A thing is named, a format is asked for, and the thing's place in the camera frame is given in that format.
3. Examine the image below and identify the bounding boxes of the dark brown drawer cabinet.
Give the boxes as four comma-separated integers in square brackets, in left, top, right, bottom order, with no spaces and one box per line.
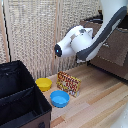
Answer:
[79,16,128,81]

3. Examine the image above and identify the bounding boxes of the granola cereal box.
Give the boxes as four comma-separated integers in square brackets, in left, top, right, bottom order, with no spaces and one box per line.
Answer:
[55,70,82,98]

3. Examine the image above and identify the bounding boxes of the yellow plastic bowl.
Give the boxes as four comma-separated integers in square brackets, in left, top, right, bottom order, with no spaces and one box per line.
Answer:
[35,77,53,93]

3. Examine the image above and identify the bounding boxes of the blue plastic bowl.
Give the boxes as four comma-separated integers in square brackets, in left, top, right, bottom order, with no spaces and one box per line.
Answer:
[49,89,71,109]

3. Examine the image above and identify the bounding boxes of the woven rattan folding screen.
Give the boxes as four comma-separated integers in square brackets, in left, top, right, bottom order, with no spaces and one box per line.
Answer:
[0,0,104,81]

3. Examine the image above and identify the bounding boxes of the black fabric storage box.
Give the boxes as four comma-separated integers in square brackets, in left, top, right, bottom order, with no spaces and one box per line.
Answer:
[0,60,53,128]

